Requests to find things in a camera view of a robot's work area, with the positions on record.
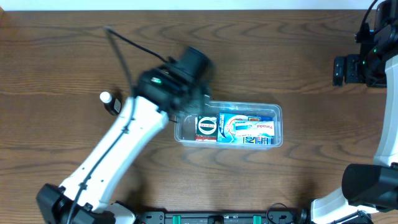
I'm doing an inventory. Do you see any clear plastic container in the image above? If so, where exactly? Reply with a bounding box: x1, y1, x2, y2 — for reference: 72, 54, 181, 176
174, 101, 283, 151

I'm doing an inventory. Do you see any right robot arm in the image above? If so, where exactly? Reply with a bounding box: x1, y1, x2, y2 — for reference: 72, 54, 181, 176
308, 0, 397, 223

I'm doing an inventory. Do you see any dark bottle white cap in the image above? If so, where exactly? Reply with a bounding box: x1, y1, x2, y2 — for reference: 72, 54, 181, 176
99, 91, 122, 116

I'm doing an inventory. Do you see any green Zam-Buk tin box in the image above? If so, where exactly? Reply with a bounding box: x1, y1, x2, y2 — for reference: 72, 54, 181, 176
196, 116, 218, 139

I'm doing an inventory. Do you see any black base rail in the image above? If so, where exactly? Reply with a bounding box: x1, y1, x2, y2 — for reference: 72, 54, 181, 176
134, 208, 310, 224

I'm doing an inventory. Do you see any right black cable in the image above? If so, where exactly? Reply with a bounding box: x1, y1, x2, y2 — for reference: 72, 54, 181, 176
354, 0, 379, 44

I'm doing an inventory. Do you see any black cable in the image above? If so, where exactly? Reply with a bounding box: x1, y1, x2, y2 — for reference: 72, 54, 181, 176
65, 26, 175, 224
354, 0, 379, 44

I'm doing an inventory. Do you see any red small box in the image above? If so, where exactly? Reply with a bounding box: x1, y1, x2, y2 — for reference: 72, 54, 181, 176
195, 135, 217, 142

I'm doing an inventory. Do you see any blue cooling patch box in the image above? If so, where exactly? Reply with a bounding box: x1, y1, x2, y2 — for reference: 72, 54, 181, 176
217, 113, 274, 145

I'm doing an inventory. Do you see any left black cable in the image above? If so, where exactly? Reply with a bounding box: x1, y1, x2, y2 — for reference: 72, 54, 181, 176
65, 26, 175, 224

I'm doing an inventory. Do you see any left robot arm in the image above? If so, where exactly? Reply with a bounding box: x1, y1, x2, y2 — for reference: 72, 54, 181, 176
36, 63, 213, 223

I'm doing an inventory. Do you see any white Panadol box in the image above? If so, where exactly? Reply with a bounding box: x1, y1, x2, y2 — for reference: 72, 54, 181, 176
234, 121, 275, 138

